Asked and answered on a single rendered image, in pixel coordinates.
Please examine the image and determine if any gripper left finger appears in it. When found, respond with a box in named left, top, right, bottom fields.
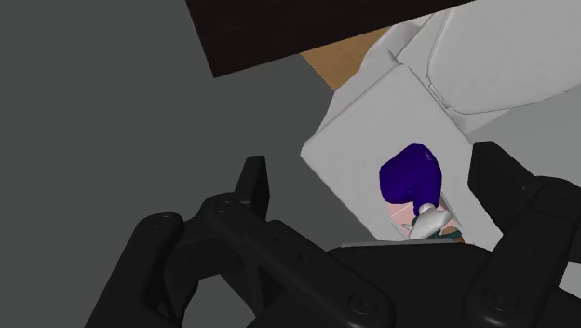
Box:
left=83, top=155, right=397, bottom=328

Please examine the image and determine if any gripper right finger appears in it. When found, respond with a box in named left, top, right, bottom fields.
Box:
left=462, top=141, right=581, bottom=328

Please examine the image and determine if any teal and brown small object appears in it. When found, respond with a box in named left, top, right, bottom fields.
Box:
left=428, top=225, right=465, bottom=245

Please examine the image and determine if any pink flat box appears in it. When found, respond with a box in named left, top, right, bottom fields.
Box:
left=388, top=200, right=450, bottom=241

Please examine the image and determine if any blue soap dispenser silver pump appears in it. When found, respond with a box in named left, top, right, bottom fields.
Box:
left=378, top=142, right=455, bottom=240

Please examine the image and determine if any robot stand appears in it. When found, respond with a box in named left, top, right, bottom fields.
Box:
left=184, top=0, right=477, bottom=79

